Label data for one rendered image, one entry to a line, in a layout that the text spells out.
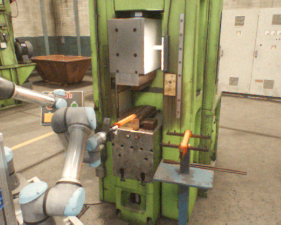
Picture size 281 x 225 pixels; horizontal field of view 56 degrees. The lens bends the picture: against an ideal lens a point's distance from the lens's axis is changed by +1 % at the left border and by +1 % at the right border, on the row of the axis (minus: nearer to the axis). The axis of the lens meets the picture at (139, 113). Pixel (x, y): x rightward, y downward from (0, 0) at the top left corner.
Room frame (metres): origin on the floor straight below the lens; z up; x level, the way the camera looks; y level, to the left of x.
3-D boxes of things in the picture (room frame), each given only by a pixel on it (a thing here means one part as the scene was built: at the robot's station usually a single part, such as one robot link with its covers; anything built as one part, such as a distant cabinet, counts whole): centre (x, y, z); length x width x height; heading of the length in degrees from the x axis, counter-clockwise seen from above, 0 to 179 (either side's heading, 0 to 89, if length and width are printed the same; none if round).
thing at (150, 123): (2.04, -0.10, 0.95); 0.12 x 0.08 x 0.06; 158
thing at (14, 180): (1.36, 0.79, 0.87); 0.15 x 0.15 x 0.10
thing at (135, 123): (2.25, 0.01, 0.96); 0.42 x 0.20 x 0.09; 158
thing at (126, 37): (2.23, -0.03, 1.56); 0.42 x 0.39 x 0.40; 158
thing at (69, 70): (8.74, 2.55, 0.43); 1.89 x 1.20 x 0.85; 56
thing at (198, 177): (1.69, -0.32, 0.70); 0.40 x 0.30 x 0.02; 72
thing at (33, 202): (0.99, 0.45, 0.98); 0.13 x 0.12 x 0.14; 86
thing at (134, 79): (2.25, 0.01, 1.32); 0.42 x 0.20 x 0.10; 158
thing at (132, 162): (2.24, -0.04, 0.69); 0.56 x 0.38 x 0.45; 158
